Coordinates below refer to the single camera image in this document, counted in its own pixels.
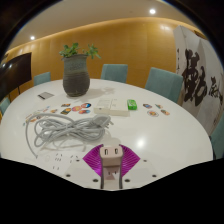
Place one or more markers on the colourful sticker sheet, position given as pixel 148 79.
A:
pixel 33 117

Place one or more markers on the round white-rimmed sticker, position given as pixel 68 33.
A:
pixel 152 113

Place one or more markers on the white calligraphy folding screen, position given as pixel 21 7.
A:
pixel 200 80

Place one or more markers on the group of teal chairs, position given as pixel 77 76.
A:
pixel 163 83

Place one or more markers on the small green box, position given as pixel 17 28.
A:
pixel 132 104

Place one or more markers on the dark orange sticker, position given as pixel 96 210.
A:
pixel 66 111

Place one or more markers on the small dark card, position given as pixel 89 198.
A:
pixel 45 95

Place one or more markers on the round red blue sticker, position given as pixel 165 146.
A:
pixel 84 111

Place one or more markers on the small beige charger block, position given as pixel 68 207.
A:
pixel 111 155

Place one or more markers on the black wall screen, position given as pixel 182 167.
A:
pixel 16 73

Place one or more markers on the round blue orange sticker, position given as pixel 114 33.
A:
pixel 86 105

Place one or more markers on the potted plant in grey vase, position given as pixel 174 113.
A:
pixel 76 78

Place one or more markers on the white power strip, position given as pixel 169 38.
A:
pixel 58 161

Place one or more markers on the flat white box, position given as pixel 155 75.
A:
pixel 111 107

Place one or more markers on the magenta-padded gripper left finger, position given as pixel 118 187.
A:
pixel 91 161

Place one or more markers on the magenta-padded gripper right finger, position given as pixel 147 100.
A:
pixel 130 161

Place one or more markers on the round ceiling light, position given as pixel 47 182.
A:
pixel 152 11
pixel 32 37

